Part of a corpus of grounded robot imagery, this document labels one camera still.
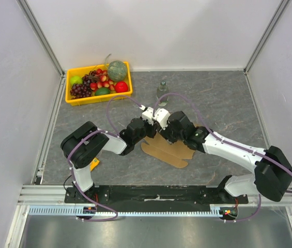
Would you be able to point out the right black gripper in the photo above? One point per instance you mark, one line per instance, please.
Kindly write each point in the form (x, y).
(166, 133)

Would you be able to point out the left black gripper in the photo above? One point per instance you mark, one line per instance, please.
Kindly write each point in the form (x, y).
(153, 128)

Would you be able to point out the brown cardboard box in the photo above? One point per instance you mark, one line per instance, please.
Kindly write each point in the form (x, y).
(176, 154)

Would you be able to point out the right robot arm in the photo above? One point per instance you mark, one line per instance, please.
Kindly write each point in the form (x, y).
(270, 171)

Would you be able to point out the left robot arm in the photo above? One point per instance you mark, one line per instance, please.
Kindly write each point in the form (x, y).
(83, 145)

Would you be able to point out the clear glass bottle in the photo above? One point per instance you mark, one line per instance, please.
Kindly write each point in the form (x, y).
(162, 90)

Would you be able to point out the red tomato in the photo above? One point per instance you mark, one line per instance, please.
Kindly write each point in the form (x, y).
(121, 87)

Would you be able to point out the green avocado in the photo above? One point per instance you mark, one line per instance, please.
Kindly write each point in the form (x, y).
(102, 91)

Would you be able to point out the yellow snack packet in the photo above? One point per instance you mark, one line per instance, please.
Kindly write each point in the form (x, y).
(95, 162)

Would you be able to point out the green netted melon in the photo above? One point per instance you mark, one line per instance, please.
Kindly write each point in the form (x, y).
(117, 70)

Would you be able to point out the dark purple grape bunch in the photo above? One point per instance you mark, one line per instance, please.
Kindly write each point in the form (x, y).
(78, 91)

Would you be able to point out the yellow plastic fruit bin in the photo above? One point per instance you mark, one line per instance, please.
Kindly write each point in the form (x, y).
(95, 99)

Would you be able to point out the green apple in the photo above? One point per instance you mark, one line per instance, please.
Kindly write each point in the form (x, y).
(75, 80)

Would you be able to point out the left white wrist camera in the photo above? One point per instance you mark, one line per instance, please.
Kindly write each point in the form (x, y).
(147, 113)

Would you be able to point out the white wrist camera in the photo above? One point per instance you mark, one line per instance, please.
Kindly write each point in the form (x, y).
(161, 117)
(147, 113)

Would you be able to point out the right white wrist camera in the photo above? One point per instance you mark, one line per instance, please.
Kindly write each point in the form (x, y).
(161, 117)

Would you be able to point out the slotted cable duct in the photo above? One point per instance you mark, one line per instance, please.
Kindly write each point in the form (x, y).
(84, 211)

